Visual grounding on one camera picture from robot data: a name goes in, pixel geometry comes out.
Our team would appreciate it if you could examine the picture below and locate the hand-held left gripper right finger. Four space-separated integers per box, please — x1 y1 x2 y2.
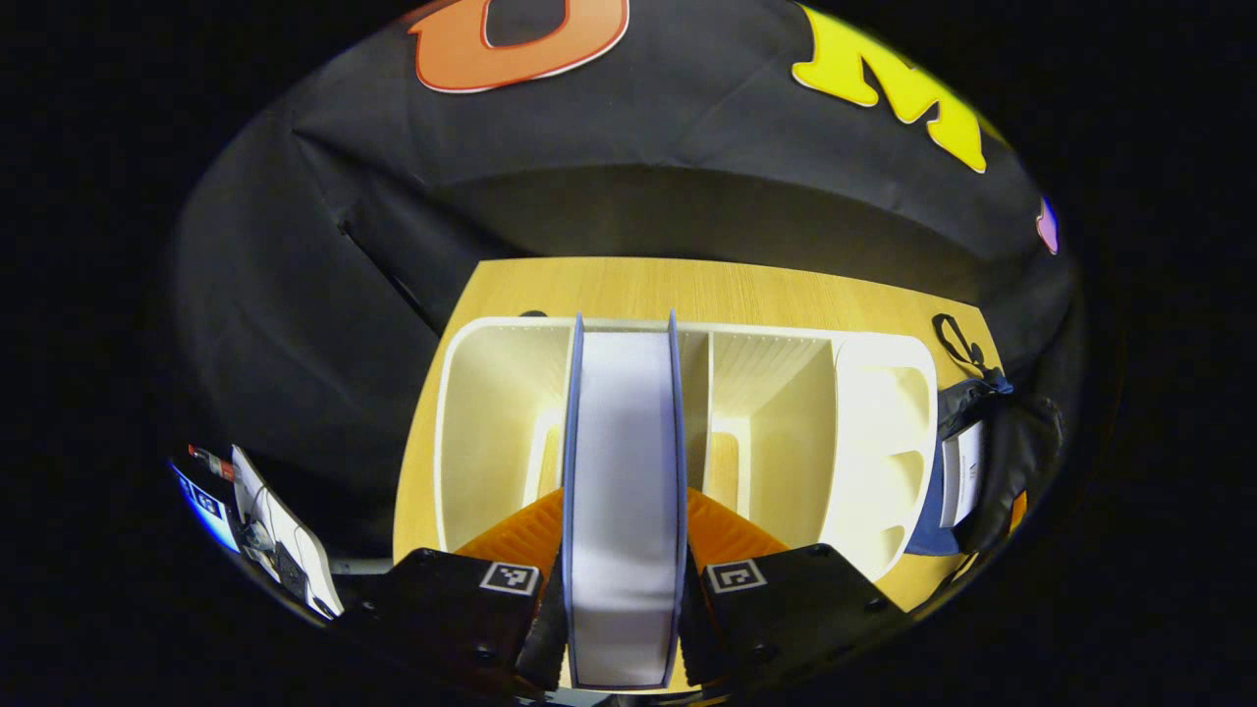
678 486 909 688

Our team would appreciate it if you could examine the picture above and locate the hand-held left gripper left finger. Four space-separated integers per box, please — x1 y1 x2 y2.
358 488 571 693

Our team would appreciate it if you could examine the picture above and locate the blue schoolbag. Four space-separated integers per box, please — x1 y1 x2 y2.
903 314 1066 559

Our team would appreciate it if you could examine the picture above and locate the white book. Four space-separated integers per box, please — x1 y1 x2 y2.
941 420 986 529

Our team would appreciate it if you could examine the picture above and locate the white bookshelf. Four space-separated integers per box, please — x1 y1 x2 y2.
433 314 939 582

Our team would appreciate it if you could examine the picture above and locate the blue-grey book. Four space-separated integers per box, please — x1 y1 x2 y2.
562 311 688 690

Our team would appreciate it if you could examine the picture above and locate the white side table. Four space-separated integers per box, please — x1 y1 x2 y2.
231 444 345 620

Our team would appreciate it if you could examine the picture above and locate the computer monitor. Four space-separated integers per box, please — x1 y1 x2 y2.
172 462 242 553

